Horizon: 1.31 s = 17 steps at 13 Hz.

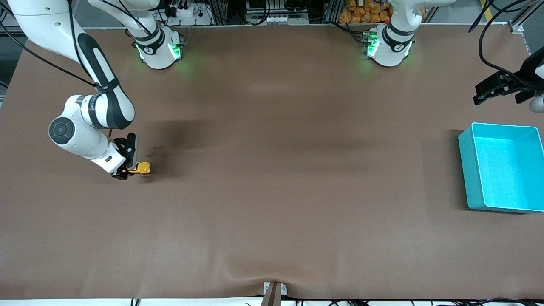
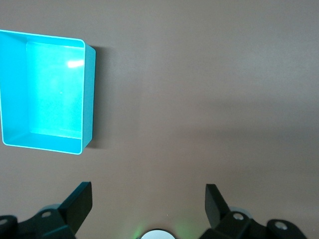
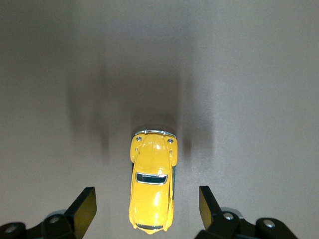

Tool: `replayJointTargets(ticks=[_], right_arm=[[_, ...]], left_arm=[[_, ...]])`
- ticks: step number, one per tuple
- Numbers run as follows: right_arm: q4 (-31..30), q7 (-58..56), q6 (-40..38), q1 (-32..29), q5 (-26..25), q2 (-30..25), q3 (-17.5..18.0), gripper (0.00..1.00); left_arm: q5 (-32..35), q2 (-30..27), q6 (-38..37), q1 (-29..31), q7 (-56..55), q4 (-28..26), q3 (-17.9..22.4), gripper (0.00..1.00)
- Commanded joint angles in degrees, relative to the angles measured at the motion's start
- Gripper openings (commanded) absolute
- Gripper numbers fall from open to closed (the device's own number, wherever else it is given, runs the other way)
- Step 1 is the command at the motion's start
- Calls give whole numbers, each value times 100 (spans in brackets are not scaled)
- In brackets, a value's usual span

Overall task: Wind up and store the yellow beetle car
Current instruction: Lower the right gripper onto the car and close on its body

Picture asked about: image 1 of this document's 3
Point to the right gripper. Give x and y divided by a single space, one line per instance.
123 171

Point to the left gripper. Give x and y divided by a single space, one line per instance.
528 70

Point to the yellow beetle toy car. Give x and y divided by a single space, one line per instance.
142 168

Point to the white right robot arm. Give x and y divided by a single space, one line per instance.
102 108

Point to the teal plastic storage box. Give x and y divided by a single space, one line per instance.
501 170

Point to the brown table mat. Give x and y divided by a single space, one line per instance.
272 170

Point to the pile of orange packets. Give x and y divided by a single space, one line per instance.
365 12

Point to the white power strip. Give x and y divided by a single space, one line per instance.
187 12

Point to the grey electronics unit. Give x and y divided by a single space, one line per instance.
276 17

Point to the aluminium frame profile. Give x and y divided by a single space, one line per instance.
516 26

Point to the small metal table bracket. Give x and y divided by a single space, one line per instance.
266 290

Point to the brown camera post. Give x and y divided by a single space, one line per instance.
272 297

